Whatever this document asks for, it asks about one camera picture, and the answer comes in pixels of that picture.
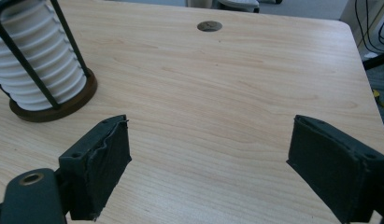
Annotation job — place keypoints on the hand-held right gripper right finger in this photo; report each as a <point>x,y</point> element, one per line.
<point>333,168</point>

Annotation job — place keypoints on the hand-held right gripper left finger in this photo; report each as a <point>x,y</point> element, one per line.
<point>96,168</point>

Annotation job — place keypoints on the stack of white paper cups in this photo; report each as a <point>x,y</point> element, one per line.
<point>43,46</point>

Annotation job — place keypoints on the yellow and black tape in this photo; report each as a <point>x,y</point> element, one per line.
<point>377,94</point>

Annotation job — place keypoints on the black metal stand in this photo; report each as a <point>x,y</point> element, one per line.
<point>378,60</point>

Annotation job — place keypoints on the light wooden desk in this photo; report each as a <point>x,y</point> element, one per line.
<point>348,12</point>

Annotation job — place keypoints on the dark round table grommet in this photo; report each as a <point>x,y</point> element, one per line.
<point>209,26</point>

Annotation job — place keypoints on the office chair base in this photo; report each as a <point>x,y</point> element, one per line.
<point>239,4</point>

